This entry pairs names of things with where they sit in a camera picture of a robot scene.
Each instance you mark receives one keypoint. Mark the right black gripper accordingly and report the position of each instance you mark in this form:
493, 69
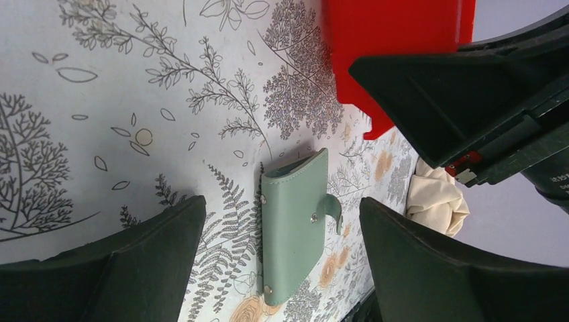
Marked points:
493, 109

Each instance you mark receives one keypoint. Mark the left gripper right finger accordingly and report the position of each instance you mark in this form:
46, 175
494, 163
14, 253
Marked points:
422, 275

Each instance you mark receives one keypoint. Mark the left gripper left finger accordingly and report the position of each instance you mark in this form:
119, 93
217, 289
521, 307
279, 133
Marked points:
138, 274

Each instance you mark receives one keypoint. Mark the red plastic bin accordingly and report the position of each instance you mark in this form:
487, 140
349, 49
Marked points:
358, 28

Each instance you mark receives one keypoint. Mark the green card holder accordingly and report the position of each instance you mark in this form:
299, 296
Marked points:
295, 204

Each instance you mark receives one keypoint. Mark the beige crumpled cloth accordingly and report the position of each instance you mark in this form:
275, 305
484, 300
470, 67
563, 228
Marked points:
434, 200

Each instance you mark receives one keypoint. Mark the floral patterned mat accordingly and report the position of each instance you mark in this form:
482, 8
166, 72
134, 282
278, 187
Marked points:
112, 111

